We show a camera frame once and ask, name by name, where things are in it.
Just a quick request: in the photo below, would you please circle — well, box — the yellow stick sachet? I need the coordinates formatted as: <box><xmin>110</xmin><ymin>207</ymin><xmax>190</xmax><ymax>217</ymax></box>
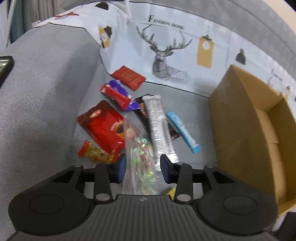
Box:
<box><xmin>166</xmin><ymin>188</ymin><xmax>176</xmax><ymax>200</ymax></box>

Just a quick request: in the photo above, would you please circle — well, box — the clear bag of colourful candy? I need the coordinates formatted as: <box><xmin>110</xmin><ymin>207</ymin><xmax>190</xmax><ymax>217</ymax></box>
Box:
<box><xmin>122</xmin><ymin>120</ymin><xmax>158</xmax><ymax>195</ymax></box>

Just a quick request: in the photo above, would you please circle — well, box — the red yellow candy wrapper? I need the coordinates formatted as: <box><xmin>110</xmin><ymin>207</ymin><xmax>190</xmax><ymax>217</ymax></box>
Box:
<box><xmin>78</xmin><ymin>141</ymin><xmax>118</xmax><ymax>164</ymax></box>

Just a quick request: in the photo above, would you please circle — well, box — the silver stick sachet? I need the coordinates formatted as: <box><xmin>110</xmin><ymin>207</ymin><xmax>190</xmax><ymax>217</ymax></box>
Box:
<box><xmin>142</xmin><ymin>95</ymin><xmax>179</xmax><ymax>171</ymax></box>

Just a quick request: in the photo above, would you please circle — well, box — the light blue stick sachet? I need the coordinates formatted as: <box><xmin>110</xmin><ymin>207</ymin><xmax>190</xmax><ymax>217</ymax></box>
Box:
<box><xmin>166</xmin><ymin>111</ymin><xmax>201</xmax><ymax>154</ymax></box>

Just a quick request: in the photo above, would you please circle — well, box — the large red coffee pouch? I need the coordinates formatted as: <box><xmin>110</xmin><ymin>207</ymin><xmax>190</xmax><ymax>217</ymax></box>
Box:
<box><xmin>77</xmin><ymin>100</ymin><xmax>125</xmax><ymax>155</ymax></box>

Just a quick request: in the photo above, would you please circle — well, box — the black chocolate bar wrapper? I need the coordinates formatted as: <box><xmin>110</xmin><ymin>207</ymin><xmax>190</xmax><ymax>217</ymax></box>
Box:
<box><xmin>134</xmin><ymin>94</ymin><xmax>180</xmax><ymax>140</ymax></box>

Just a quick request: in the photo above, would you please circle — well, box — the brown cardboard box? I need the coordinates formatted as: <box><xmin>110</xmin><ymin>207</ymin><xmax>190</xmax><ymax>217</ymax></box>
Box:
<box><xmin>209</xmin><ymin>65</ymin><xmax>295</xmax><ymax>216</ymax></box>

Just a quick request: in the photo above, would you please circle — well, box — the red purple snack packet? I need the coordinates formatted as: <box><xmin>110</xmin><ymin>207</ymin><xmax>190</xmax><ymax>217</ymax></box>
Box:
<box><xmin>100</xmin><ymin>80</ymin><xmax>140</xmax><ymax>111</ymax></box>

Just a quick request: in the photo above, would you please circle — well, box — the flat red tea packet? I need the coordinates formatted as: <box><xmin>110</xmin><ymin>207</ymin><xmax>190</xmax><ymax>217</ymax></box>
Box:
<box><xmin>111</xmin><ymin>65</ymin><xmax>146</xmax><ymax>91</ymax></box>

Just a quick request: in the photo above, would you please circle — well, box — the white deer print cloth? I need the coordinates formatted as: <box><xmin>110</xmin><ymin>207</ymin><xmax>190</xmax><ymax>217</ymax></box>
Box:
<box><xmin>43</xmin><ymin>1</ymin><xmax>295</xmax><ymax>103</ymax></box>

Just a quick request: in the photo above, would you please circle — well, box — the black phone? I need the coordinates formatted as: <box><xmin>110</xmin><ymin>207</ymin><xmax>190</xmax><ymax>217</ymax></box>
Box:
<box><xmin>0</xmin><ymin>56</ymin><xmax>15</xmax><ymax>87</ymax></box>

